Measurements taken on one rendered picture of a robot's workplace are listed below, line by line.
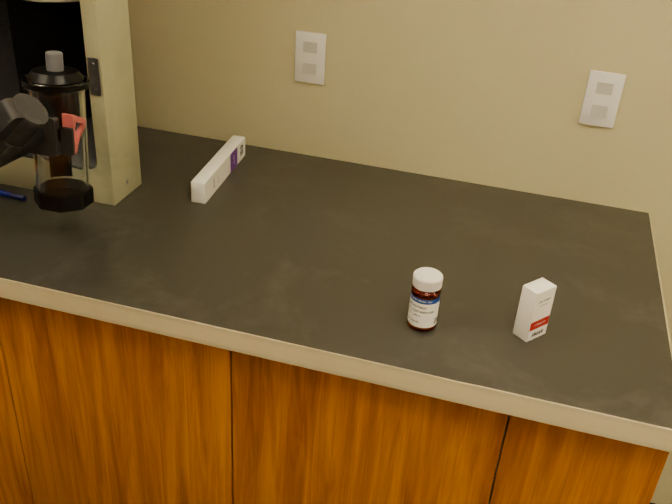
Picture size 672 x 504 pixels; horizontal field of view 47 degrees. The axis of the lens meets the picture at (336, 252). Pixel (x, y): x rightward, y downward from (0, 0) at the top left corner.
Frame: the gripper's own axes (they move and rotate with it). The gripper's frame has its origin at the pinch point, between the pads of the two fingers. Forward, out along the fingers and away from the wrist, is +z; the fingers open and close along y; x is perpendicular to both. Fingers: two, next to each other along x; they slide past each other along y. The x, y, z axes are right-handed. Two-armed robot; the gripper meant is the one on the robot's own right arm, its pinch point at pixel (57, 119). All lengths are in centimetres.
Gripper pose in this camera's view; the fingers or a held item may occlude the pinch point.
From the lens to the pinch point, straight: 142.4
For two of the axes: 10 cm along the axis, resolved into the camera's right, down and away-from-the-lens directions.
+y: -9.7, -1.7, 1.7
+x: -0.8, 9.0, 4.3
